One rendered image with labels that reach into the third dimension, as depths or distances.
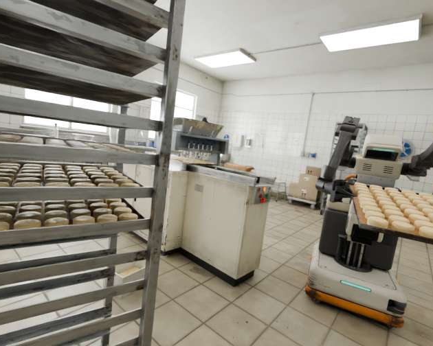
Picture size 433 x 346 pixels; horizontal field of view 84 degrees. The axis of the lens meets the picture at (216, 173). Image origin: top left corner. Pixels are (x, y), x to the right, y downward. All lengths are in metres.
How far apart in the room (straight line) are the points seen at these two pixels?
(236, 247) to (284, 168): 4.43
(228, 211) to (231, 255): 0.34
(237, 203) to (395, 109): 4.46
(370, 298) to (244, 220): 1.01
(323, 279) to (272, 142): 4.70
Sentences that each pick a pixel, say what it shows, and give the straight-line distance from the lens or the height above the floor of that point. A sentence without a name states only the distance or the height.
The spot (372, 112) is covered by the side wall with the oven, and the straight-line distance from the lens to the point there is 5.85.
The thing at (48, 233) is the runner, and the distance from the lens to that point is 0.66.
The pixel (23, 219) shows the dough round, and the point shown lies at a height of 0.88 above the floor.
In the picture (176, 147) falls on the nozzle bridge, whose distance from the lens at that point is 2.14.
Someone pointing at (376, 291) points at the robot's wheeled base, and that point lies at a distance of 2.15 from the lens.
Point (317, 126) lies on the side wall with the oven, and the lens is 6.03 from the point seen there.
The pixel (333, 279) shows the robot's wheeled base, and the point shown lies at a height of 0.24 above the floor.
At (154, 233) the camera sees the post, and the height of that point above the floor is 0.86.
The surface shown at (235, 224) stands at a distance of 1.94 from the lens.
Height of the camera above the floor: 1.11
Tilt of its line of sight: 7 degrees down
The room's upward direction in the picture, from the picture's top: 7 degrees clockwise
